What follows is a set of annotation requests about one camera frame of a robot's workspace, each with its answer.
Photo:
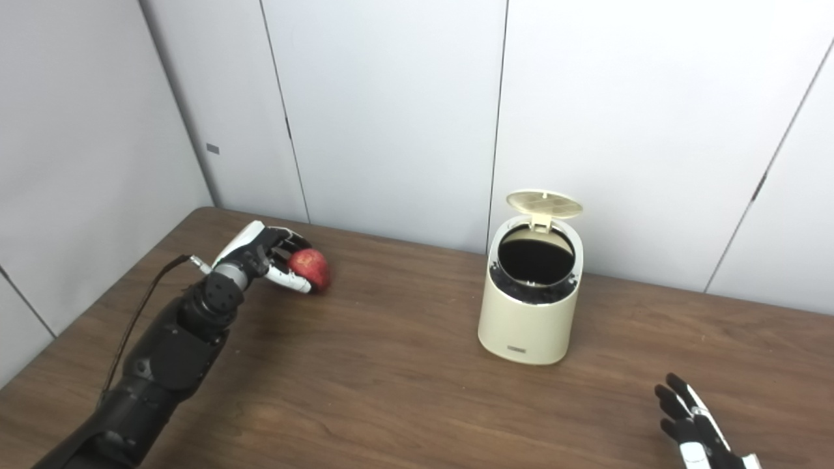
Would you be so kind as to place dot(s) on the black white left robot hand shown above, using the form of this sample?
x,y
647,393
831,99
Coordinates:
x,y
251,251

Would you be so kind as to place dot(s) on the red apple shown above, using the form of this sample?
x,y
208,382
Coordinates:
x,y
311,266

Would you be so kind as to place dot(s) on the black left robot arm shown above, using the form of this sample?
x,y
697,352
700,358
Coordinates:
x,y
169,358

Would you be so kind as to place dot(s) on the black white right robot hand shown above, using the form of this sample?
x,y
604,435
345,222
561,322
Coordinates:
x,y
700,440

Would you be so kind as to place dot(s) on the cream-colored bin body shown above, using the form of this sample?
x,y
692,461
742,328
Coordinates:
x,y
528,326

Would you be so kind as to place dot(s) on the cream round bin lid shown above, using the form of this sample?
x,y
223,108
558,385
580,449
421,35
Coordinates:
x,y
544,203

